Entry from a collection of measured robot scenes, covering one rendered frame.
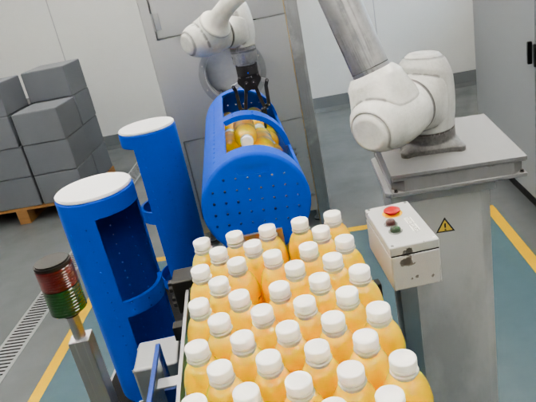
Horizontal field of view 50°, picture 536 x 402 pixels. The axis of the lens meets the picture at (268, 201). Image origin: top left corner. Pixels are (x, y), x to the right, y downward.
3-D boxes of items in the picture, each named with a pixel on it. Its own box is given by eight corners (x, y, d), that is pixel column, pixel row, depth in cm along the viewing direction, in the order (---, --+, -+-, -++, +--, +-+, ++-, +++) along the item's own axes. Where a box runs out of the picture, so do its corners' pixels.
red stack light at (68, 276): (82, 272, 102) (75, 253, 101) (73, 290, 97) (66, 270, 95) (47, 279, 102) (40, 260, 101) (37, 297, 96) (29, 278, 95)
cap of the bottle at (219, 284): (210, 296, 108) (208, 288, 107) (209, 285, 112) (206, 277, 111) (230, 290, 108) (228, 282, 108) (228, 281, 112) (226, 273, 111)
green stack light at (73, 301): (90, 295, 104) (82, 272, 102) (83, 314, 98) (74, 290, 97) (56, 302, 104) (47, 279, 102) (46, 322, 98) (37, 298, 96)
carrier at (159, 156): (196, 260, 333) (154, 282, 318) (157, 116, 300) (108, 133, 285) (223, 273, 312) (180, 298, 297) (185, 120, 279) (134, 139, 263)
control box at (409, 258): (411, 238, 134) (407, 199, 130) (443, 281, 115) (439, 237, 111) (369, 247, 134) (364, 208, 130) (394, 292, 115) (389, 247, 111)
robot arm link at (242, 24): (242, 44, 202) (215, 53, 194) (233, -2, 196) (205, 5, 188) (264, 42, 195) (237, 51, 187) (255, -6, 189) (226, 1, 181)
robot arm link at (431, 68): (465, 117, 167) (463, 43, 158) (438, 140, 156) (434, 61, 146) (414, 114, 178) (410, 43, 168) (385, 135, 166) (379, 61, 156)
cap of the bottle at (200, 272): (208, 269, 118) (206, 261, 118) (213, 277, 115) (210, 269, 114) (190, 274, 117) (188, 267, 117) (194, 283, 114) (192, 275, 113)
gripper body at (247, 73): (257, 59, 201) (262, 85, 204) (233, 64, 201) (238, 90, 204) (258, 62, 194) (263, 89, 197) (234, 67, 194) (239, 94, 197)
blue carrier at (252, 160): (280, 152, 233) (273, 83, 222) (315, 247, 152) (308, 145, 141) (210, 160, 232) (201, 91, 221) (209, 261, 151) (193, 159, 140)
